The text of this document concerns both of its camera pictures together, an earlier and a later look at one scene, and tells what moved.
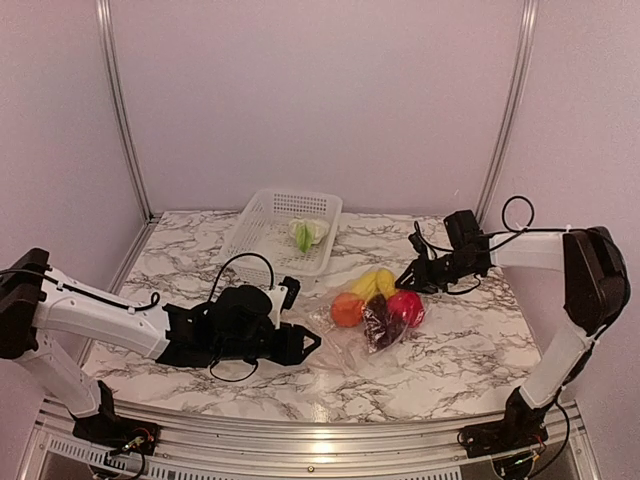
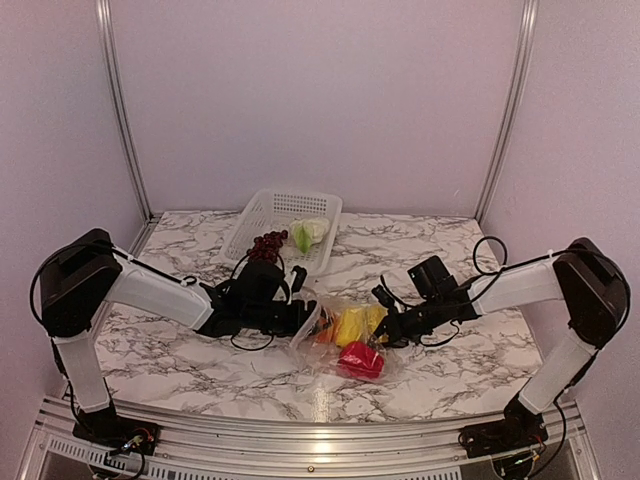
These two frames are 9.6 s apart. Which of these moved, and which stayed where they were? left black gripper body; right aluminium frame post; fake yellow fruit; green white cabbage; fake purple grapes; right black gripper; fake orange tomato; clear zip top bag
Moved: fake yellow fruit; right black gripper; fake purple grapes; clear zip top bag; left black gripper body; fake orange tomato
Stayed: green white cabbage; right aluminium frame post
